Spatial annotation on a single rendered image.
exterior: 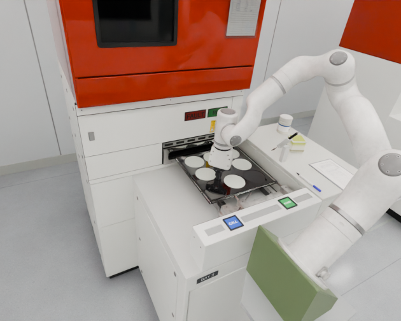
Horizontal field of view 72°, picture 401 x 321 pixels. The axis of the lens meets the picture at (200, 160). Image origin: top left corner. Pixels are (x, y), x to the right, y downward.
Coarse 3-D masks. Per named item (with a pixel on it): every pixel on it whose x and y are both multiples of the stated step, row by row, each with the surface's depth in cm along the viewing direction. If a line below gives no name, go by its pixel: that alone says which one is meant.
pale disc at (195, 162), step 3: (192, 156) 143; (195, 156) 143; (186, 159) 140; (189, 159) 140; (192, 159) 140; (195, 159) 141; (198, 159) 141; (201, 159) 141; (186, 162) 138; (189, 162) 138; (192, 162) 138; (195, 162) 138; (198, 162) 138; (201, 162) 139; (189, 165) 136; (192, 165) 136; (195, 165) 136; (198, 165) 137; (201, 165) 137
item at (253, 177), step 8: (200, 152) 146; (240, 152) 150; (184, 160) 139; (232, 160) 142; (248, 160) 144; (192, 168) 134; (232, 168) 137; (256, 168) 138; (192, 176) 129; (224, 176) 131; (240, 176) 132; (248, 176) 132; (256, 176) 133; (264, 176) 133; (200, 184) 124; (208, 184) 125; (216, 184) 126; (224, 184) 126; (248, 184) 127; (256, 184) 128; (208, 192) 120; (216, 192) 121; (224, 192) 121; (232, 192) 122
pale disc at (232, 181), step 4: (228, 176) 131; (232, 176) 131; (236, 176) 131; (224, 180) 128; (228, 180) 128; (232, 180) 129; (236, 180) 129; (240, 180) 129; (228, 184) 126; (232, 184) 126; (236, 184) 127; (240, 184) 127; (244, 184) 127; (236, 188) 124
